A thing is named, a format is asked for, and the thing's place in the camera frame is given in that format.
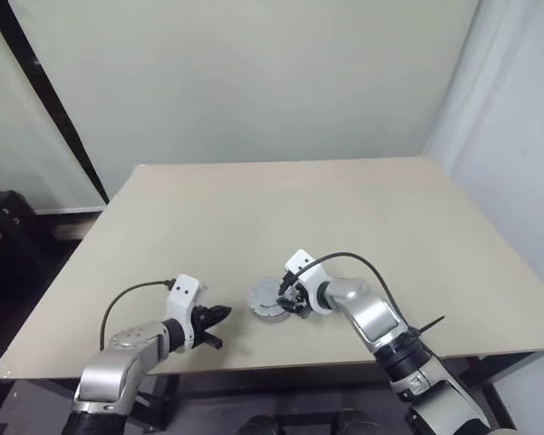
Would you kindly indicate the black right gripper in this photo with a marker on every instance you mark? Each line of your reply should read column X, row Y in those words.
column 301, row 302

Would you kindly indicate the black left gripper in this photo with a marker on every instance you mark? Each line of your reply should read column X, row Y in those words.
column 204, row 324

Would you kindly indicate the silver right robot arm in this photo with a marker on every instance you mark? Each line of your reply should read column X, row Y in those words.
column 376, row 317

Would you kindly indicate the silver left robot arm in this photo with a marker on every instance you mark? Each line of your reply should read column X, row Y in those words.
column 113, row 362

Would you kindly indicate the dark rounded shape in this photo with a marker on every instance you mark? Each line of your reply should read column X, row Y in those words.
column 264, row 426
column 354, row 423

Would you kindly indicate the black equipment case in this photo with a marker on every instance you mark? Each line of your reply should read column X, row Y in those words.
column 9, row 235

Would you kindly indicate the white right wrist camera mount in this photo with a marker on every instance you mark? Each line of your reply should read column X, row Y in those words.
column 310, row 276

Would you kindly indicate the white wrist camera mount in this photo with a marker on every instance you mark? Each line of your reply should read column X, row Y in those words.
column 310, row 276
column 183, row 296

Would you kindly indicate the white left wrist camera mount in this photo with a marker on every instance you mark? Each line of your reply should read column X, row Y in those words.
column 183, row 296

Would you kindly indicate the black table frame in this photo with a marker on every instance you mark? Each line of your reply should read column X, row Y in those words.
column 254, row 378

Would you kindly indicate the black diagonal wall strip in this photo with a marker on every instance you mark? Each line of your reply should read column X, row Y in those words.
column 50, row 104

